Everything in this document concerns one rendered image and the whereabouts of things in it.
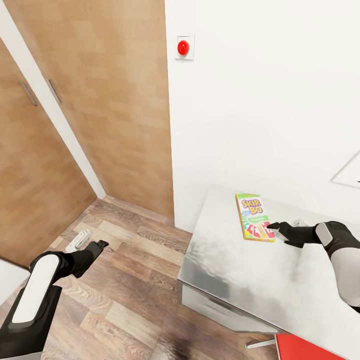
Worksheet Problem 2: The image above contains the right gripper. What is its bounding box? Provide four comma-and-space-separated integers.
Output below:
267, 221, 308, 248

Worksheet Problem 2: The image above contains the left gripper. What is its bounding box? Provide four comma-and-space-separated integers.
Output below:
73, 239, 110, 279

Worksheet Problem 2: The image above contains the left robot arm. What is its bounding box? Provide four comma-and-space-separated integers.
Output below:
0, 229, 110, 360

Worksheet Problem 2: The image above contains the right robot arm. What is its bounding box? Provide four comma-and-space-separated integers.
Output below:
267, 219, 360, 314

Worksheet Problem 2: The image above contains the board game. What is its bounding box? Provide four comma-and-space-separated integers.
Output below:
235, 193, 276, 243

